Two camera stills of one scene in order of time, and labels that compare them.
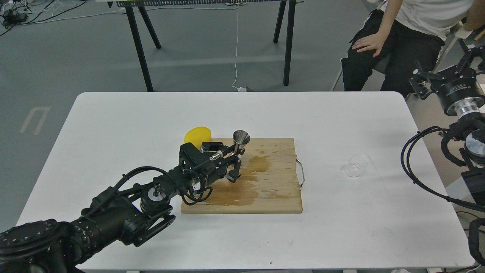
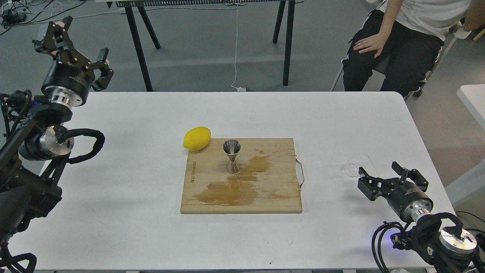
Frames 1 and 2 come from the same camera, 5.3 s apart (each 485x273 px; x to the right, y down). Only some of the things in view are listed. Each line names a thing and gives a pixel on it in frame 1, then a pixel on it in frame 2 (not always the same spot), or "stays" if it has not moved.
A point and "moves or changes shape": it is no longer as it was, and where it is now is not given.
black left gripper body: [201, 166] to [68, 82]
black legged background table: [130, 5] stays
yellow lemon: [197, 135] stays
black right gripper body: [456, 87] to [409, 201]
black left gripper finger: [211, 146] to [107, 73]
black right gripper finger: [469, 54] to [421, 182]
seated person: [402, 37] stays
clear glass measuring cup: [355, 162] stays
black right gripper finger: [422, 82] to [370, 187]
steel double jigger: [241, 138] moves or changes shape
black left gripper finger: [236, 160] to [50, 43]
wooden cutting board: [270, 181] stays
